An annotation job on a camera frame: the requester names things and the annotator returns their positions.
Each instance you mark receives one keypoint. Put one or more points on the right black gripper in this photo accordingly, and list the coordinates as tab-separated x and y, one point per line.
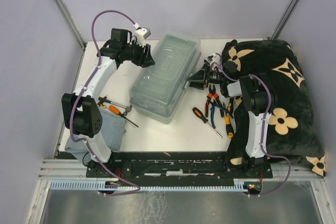
198	76

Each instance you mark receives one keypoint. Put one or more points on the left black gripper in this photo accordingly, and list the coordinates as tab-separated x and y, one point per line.
146	60

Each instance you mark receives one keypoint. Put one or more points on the green plastic tool box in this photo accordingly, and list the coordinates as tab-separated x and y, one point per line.
157	91

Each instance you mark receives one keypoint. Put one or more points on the black handled claw hammer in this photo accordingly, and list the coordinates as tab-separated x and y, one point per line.
104	100

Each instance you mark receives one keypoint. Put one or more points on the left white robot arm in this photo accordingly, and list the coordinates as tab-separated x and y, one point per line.
81	114

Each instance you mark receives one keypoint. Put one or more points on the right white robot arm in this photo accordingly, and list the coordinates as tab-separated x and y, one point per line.
257	95

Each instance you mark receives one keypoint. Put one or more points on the orange black pliers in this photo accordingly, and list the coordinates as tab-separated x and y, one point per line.
211	97

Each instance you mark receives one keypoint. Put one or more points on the orange black nut driver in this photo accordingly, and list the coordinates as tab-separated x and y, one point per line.
201	116

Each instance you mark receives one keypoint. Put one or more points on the small yellow black screwdriver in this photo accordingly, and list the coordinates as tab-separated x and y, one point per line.
230	106

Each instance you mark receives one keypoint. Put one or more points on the folded blue denim cloth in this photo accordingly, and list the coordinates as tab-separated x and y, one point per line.
113	129

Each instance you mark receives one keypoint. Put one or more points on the black floral blanket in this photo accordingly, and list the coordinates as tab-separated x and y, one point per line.
291	132

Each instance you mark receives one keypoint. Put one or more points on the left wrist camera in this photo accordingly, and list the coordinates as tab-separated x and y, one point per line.
141	34

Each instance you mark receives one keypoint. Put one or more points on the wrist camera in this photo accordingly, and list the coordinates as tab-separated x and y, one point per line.
141	34
212	58

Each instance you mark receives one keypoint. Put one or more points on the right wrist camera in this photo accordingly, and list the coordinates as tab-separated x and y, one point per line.
212	58

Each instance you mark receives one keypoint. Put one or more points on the blue handled pliers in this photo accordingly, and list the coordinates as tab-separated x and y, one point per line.
222	109

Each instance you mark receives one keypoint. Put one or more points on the orange handled screwdriver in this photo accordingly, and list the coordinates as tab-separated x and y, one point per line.
116	111

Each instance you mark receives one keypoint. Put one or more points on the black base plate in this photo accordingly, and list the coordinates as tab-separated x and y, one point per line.
174	169

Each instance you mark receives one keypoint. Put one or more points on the left aluminium frame post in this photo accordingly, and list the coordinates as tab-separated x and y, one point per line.
62	8

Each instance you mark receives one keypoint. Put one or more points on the aluminium frame post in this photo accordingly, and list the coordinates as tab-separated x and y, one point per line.
289	10
62	8

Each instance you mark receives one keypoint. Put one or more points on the right aluminium frame post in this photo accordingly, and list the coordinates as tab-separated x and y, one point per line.
289	10

